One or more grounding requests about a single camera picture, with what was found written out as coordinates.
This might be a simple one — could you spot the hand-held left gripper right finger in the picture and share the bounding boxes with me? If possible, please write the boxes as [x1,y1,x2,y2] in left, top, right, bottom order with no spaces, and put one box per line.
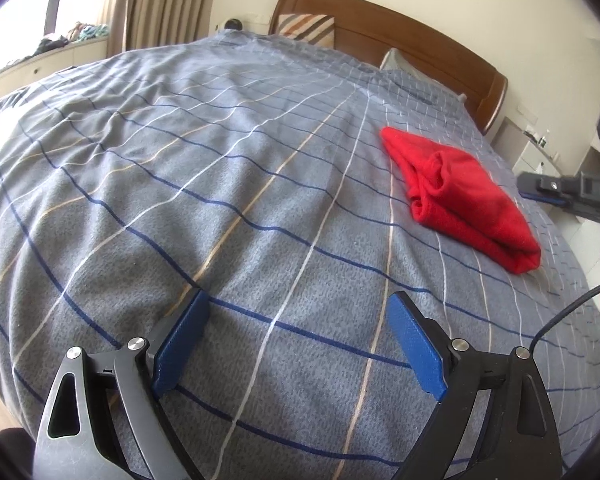
[386,291,563,480]

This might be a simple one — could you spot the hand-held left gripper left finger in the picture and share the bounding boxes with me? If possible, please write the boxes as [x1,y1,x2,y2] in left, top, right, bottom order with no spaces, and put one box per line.
[32,290,211,480]

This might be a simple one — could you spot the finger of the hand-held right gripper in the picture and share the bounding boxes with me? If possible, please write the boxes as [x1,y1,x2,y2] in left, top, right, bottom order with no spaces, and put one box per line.
[517,171,581,207]

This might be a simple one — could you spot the red knit sweater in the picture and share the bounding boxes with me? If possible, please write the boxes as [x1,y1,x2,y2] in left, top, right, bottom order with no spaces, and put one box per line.
[380,126,543,276]

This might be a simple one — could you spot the pile of clothes on windowsill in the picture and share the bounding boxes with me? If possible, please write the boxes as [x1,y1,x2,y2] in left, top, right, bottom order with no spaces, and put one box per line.
[30,20,111,58]

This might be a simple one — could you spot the white nightstand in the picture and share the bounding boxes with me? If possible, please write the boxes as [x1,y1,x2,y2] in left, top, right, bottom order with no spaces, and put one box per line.
[495,116,563,173]

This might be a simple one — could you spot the grey plaid bed blanket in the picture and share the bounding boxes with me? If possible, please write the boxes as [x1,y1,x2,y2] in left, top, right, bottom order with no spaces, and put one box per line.
[0,27,600,480]

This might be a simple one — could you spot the grey plaid pillow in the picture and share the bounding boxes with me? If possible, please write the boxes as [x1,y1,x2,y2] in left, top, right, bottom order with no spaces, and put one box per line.
[379,47,468,106]

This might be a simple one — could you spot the wooden headboard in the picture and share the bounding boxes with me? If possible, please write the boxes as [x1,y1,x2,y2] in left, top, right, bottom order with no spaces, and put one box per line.
[269,0,509,136]

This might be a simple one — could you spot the striped pillow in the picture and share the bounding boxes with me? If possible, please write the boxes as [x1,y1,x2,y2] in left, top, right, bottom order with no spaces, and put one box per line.
[275,12,337,51]

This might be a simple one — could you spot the beige curtain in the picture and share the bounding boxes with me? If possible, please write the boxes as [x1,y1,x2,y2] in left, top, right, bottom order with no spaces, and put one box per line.
[102,0,226,58]

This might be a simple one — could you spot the window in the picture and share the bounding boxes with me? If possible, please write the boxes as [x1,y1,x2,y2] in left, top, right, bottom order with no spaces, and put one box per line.
[0,0,98,81]

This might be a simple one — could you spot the black cable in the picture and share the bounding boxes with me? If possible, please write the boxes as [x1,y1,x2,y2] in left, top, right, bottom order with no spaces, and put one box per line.
[529,280,600,353]

